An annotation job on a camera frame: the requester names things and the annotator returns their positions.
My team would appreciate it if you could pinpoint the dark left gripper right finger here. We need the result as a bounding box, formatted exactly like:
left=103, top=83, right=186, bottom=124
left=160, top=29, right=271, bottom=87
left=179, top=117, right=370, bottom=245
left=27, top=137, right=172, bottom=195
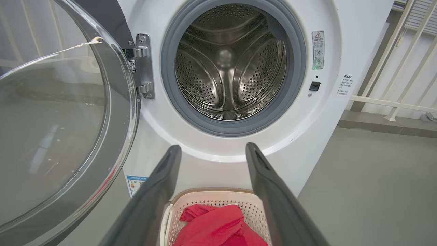
left=245, top=142, right=330, bottom=246

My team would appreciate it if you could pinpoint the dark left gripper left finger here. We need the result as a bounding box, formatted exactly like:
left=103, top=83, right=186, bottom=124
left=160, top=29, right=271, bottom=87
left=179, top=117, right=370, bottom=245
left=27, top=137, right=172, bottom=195
left=99, top=145, right=182, bottom=246

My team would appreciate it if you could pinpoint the red garment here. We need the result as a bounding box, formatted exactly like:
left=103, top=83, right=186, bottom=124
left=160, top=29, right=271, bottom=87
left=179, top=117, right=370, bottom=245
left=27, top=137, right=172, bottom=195
left=172, top=204, right=268, bottom=246

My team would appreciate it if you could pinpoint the round black glass machine door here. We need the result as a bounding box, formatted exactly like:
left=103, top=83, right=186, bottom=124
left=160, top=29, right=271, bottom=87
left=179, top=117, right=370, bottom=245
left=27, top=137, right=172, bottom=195
left=0, top=0, right=142, bottom=246

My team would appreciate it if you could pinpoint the cream perforated laundry basket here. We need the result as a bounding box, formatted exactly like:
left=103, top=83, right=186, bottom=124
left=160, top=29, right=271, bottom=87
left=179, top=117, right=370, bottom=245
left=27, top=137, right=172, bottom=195
left=160, top=187, right=273, bottom=246

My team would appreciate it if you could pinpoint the white front-load washing machine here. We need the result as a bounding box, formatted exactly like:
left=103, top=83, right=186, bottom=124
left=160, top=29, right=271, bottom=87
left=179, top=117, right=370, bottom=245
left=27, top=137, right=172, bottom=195
left=116, top=0, right=395, bottom=199

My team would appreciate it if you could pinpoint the grey rubber door gasket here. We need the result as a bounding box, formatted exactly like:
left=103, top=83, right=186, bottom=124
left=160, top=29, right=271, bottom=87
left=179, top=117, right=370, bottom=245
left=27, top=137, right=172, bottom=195
left=160, top=0, right=307, bottom=137

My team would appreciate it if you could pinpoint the silver door hinge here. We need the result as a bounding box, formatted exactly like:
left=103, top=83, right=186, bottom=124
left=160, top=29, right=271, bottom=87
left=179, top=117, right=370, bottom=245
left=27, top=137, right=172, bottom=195
left=123, top=33, right=156, bottom=100

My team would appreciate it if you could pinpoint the blue energy label sticker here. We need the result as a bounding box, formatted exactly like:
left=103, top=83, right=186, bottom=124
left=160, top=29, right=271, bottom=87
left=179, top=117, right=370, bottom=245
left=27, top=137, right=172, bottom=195
left=126, top=175, right=149, bottom=198

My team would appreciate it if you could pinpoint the white metal railing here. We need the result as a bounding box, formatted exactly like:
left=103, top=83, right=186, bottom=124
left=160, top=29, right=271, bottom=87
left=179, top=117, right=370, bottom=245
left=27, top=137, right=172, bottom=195
left=350, top=0, right=437, bottom=122

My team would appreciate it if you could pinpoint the grey warning sticker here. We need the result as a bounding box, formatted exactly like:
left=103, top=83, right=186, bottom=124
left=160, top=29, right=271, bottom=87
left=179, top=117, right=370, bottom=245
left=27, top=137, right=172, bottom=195
left=312, top=31, right=325, bottom=70

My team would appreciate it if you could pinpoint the grey slatted window shutter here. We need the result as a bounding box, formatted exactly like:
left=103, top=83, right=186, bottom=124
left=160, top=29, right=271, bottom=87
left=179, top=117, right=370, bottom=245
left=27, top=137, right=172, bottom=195
left=393, top=0, right=437, bottom=35

